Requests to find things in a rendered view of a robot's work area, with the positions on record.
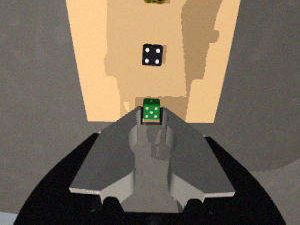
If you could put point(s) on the green die with white pips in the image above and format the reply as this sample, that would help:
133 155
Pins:
151 108

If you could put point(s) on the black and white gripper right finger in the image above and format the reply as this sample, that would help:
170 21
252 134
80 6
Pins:
199 168

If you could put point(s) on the peach flat mat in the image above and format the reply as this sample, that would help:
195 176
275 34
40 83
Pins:
108 37

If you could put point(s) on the black die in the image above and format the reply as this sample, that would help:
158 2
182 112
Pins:
152 55

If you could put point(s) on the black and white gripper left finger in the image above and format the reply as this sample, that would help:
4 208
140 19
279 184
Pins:
101 166

